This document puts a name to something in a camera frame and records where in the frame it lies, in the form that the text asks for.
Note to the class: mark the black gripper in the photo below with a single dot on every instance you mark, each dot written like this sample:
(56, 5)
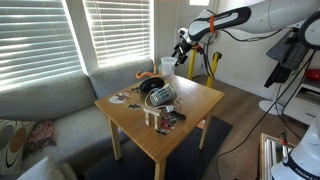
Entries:
(183, 47)

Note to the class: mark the transparent plastic cup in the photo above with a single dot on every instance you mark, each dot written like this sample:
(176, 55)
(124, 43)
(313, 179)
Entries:
(168, 66)

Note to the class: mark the silver metal cup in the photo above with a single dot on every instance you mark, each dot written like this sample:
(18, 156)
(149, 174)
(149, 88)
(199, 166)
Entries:
(163, 95)

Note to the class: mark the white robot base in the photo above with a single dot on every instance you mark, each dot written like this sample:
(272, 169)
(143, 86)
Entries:
(303, 161)

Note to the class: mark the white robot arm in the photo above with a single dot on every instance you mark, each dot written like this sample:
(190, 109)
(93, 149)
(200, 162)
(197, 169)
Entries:
(262, 17)

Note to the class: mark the orange plush octopus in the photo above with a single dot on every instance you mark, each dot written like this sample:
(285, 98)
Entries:
(141, 74)

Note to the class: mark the small black object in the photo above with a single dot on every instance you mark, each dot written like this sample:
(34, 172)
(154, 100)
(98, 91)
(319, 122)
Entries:
(177, 115)

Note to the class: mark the small wooden block arch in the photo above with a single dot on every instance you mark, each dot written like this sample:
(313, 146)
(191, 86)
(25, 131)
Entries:
(152, 116)

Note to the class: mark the wooden side table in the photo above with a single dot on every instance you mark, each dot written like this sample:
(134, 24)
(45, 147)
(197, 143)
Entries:
(140, 122)

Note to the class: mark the round sticker card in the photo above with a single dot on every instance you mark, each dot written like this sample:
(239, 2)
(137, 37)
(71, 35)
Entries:
(119, 98)

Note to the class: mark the dark hanging jacket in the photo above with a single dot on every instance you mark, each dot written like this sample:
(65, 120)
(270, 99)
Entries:
(289, 52)

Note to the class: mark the grey sofa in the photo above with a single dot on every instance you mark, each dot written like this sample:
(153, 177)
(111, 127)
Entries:
(81, 130)

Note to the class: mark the red object on shelf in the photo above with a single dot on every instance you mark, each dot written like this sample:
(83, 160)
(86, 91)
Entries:
(313, 74)

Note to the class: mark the white shelf unit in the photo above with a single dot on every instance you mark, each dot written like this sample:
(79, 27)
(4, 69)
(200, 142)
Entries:
(305, 104)

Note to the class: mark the red floral cloth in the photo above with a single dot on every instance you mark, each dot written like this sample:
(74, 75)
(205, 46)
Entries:
(40, 137)

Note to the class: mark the circle patterned cushion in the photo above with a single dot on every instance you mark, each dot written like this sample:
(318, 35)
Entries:
(13, 137)

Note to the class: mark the yellow stand post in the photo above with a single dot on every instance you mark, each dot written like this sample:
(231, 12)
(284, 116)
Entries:
(216, 57)
(191, 64)

